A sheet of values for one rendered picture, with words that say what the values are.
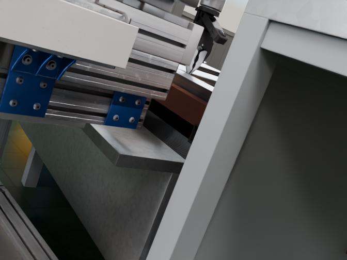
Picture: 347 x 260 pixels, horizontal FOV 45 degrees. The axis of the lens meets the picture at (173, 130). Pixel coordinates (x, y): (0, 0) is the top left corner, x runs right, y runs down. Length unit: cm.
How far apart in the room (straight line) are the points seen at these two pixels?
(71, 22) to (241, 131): 28
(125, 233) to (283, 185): 60
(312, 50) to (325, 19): 3
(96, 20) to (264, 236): 42
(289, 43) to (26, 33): 34
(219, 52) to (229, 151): 541
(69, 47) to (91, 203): 80
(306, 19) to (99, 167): 99
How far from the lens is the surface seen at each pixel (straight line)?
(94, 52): 64
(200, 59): 135
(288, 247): 77
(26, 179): 219
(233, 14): 587
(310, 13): 43
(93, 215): 132
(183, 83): 117
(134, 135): 108
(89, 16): 62
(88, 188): 137
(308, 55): 42
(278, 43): 45
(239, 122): 48
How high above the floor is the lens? 96
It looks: 13 degrees down
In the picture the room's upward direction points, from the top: 21 degrees clockwise
